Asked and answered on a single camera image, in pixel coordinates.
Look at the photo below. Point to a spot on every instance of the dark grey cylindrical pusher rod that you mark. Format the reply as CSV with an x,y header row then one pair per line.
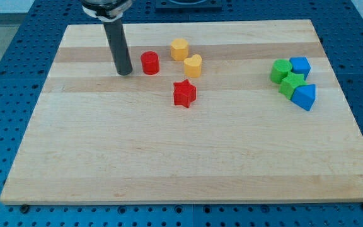
x,y
118,46

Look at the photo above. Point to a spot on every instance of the red cylinder block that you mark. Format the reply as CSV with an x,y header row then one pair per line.
x,y
150,62

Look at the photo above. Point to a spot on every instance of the yellow hexagon block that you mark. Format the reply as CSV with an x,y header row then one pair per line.
x,y
179,49

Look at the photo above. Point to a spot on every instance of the dark blue mounting base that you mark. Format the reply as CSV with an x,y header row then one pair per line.
x,y
161,5

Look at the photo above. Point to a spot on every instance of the yellow heart block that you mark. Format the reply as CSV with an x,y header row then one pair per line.
x,y
193,66

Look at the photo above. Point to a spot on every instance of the red star block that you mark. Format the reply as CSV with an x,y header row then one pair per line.
x,y
184,93

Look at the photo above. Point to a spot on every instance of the light wooden board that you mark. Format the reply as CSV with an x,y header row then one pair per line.
x,y
98,138

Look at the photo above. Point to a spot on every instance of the blue perforated table plate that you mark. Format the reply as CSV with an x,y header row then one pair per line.
x,y
27,60

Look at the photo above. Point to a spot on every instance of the green cylinder block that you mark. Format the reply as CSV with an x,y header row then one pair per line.
x,y
280,69

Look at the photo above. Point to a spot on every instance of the green star block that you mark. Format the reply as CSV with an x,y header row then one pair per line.
x,y
290,83

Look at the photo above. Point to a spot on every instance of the blue cube block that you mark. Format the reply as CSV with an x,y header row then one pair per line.
x,y
300,65

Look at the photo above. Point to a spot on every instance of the blue triangle block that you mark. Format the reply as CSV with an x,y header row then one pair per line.
x,y
304,96

